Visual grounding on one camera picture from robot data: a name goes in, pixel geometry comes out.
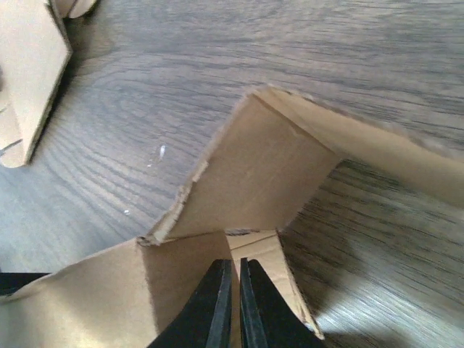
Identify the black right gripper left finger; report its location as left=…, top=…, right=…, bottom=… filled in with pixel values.
left=149, top=260, right=232, bottom=348

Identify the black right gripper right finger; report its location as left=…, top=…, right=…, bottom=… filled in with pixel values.
left=240, top=258, right=325, bottom=348

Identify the cardboard box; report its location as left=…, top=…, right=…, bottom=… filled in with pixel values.
left=1, top=88, right=463, bottom=347

